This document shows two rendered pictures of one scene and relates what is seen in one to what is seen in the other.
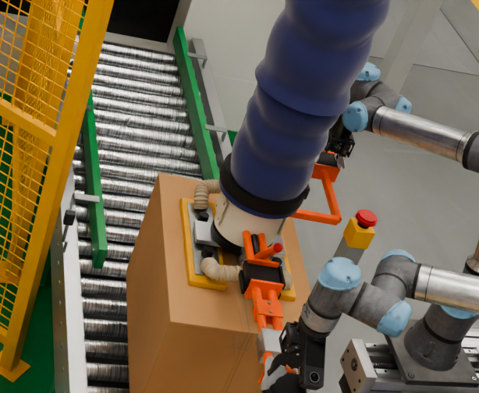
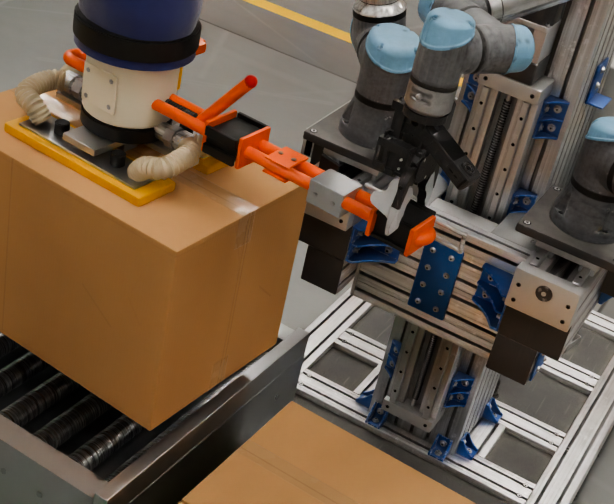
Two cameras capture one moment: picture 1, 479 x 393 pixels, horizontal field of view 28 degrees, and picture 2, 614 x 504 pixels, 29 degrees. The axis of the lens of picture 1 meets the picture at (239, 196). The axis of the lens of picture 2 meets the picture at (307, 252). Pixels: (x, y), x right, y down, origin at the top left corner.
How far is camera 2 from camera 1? 119 cm
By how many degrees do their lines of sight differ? 35
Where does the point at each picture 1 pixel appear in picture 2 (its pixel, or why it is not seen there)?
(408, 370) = not seen: hidden behind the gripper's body
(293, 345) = (412, 154)
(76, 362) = not seen: outside the picture
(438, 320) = (387, 88)
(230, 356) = (235, 259)
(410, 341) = (361, 133)
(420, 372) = not seen: hidden behind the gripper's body
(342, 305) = (471, 61)
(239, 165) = (126, 12)
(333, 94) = not seen: outside the picture
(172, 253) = (76, 185)
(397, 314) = (524, 38)
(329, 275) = (450, 32)
